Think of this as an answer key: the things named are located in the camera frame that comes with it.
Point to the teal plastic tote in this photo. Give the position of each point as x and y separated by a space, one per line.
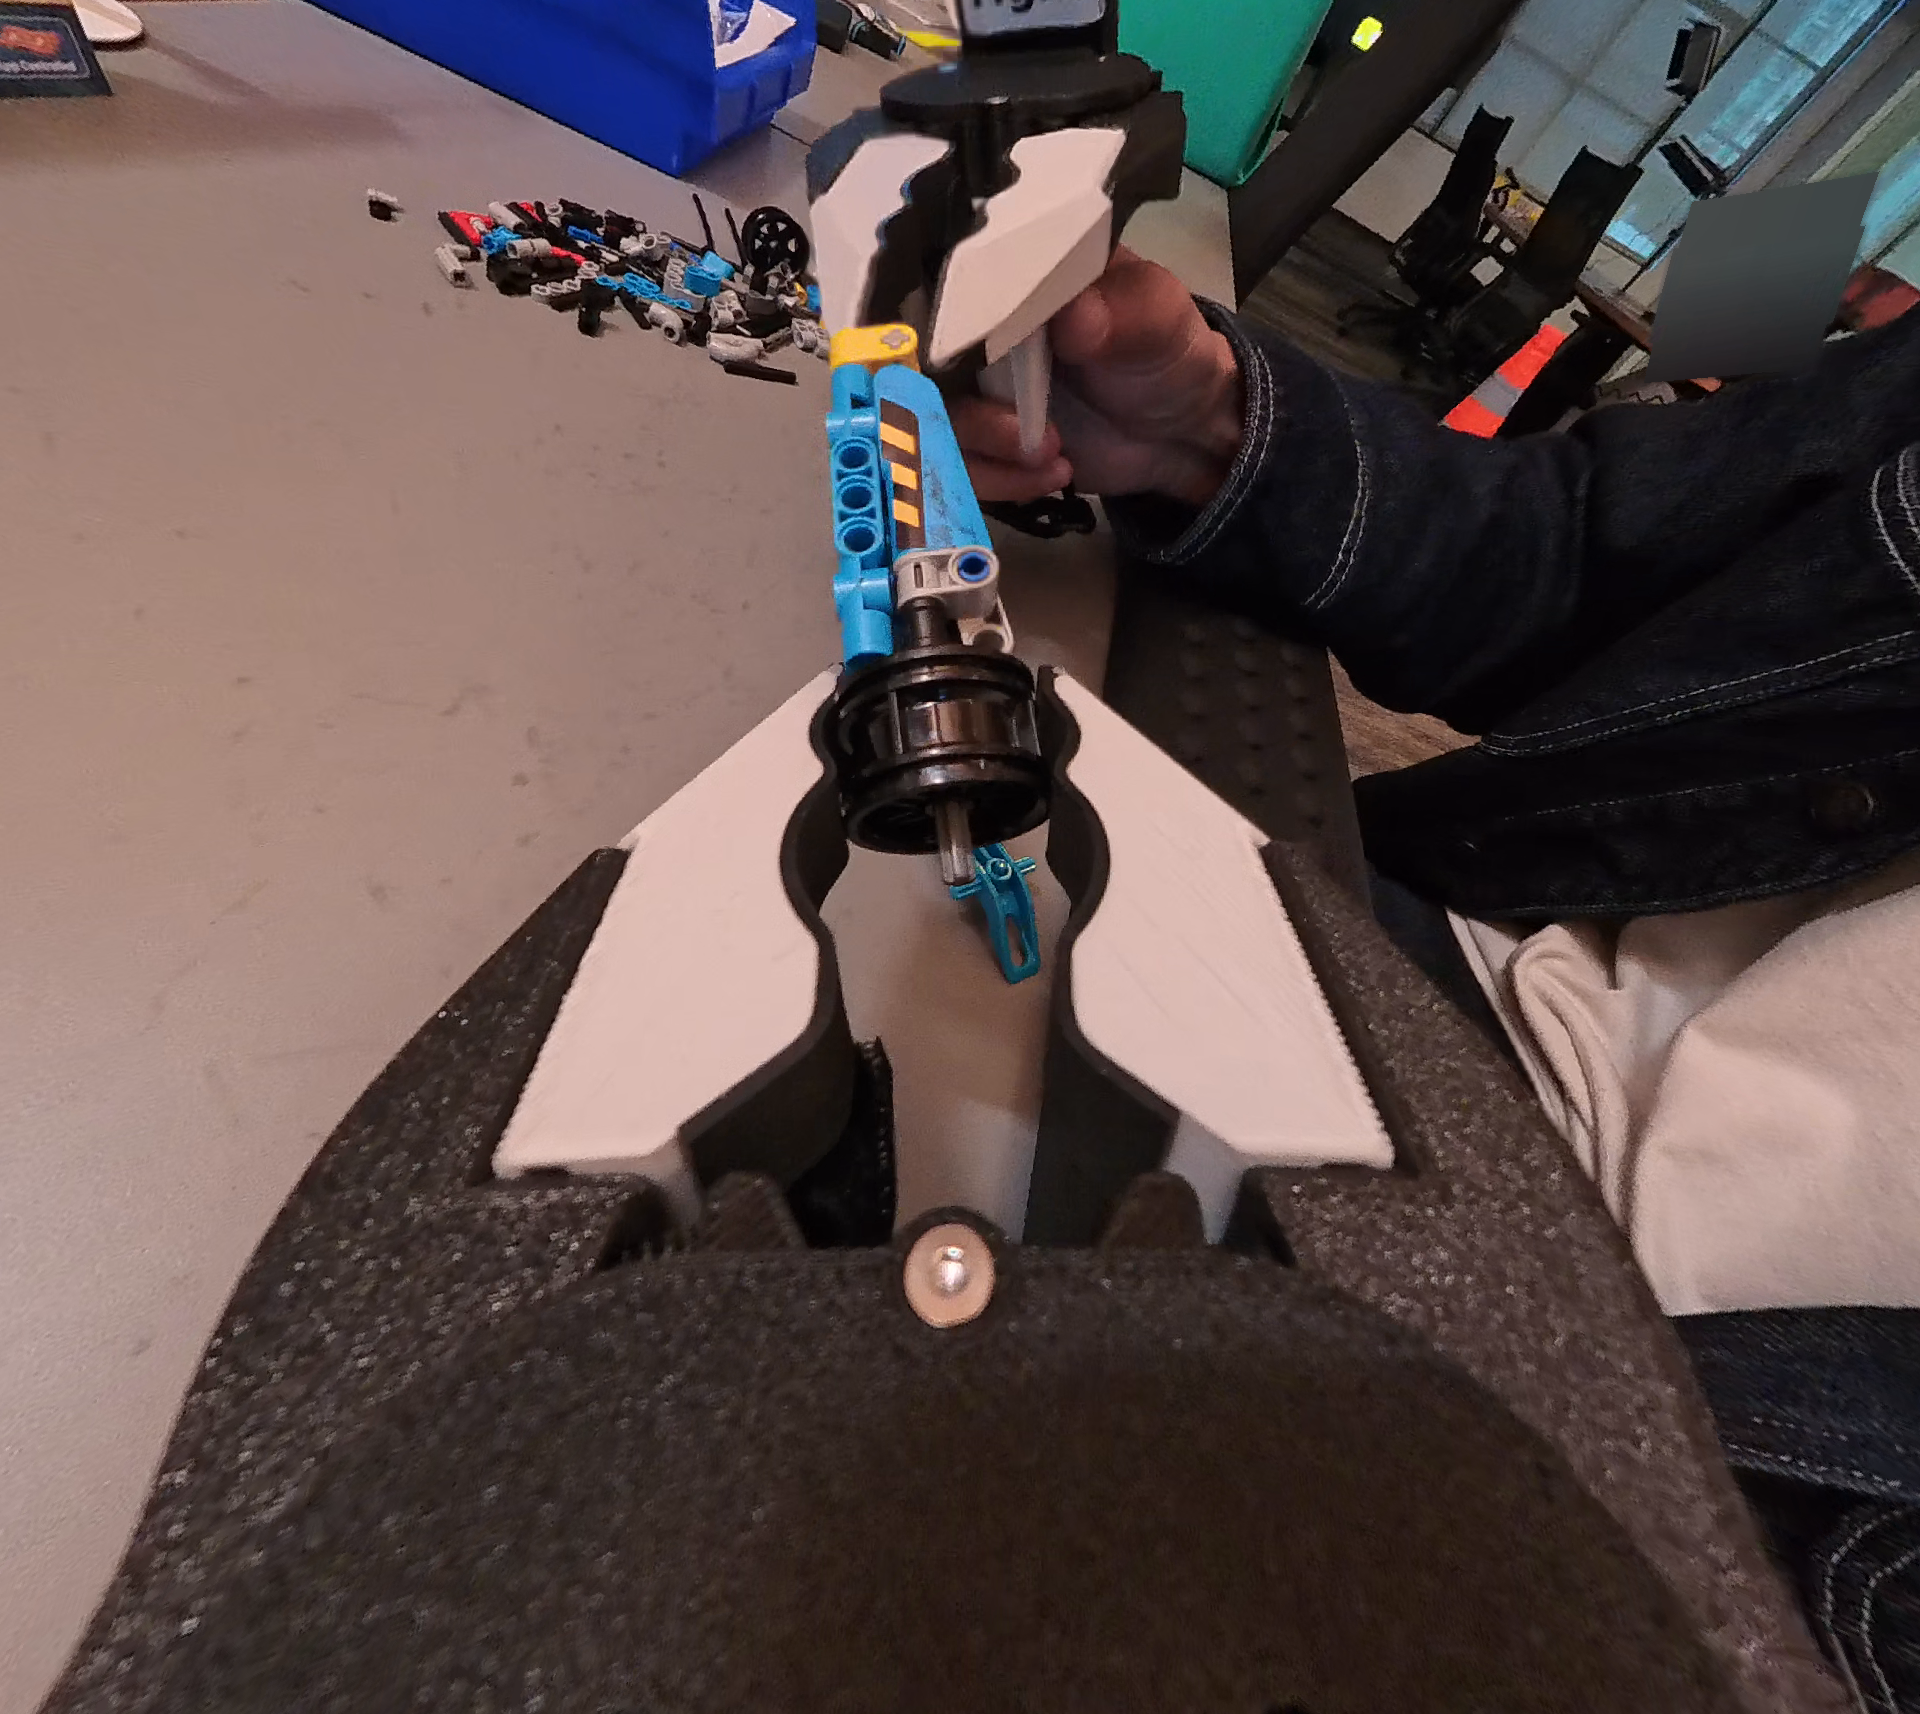
1214 18

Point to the white desk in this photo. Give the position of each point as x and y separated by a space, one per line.
300 694

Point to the white round base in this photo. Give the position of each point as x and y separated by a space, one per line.
105 18

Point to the black electronic device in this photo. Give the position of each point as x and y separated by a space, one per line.
885 18

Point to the black office chair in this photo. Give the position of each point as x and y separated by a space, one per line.
1561 259
1441 229

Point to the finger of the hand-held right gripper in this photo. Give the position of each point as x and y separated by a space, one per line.
858 229
1035 259

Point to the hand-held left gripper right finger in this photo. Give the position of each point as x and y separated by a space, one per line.
1214 995

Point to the orange striped cone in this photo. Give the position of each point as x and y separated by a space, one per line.
1509 386

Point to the pile of small brick parts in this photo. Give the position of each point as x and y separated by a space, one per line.
631 274

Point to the person's right hand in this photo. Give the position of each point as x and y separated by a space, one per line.
1155 395

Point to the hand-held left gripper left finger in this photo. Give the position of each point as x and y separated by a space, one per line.
691 978

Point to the blue brick separator tool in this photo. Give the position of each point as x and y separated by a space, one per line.
1005 912

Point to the person's right forearm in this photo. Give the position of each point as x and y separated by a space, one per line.
1500 544

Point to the person's denim jacket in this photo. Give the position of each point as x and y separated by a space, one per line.
1724 768

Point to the blue grey brick assembly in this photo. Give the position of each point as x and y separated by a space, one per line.
939 498

